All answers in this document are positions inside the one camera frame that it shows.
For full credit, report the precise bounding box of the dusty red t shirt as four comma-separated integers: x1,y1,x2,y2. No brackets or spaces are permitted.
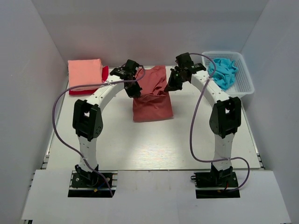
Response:
133,65,173,122

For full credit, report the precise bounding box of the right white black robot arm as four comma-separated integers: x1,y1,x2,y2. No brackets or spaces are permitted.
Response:
164,53,241,186

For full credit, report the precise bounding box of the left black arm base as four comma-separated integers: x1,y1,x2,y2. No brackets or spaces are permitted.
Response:
68,165,117,198

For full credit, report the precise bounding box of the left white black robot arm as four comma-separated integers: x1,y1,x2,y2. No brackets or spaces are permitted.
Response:
72,59,142,186

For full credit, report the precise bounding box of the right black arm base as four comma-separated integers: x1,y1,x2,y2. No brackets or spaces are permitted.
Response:
190,171,241,199

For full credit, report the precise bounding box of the folded bright red t shirt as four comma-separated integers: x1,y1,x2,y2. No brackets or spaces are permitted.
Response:
69,66,109,96

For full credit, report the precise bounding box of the folded salmon pink t shirt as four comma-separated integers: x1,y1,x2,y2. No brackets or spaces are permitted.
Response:
68,59,103,87

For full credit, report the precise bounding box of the crumpled blue t shirt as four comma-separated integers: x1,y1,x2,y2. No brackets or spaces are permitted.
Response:
208,58,238,91

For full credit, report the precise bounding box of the white plastic mesh basket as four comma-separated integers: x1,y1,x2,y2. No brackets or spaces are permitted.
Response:
202,51,255,98

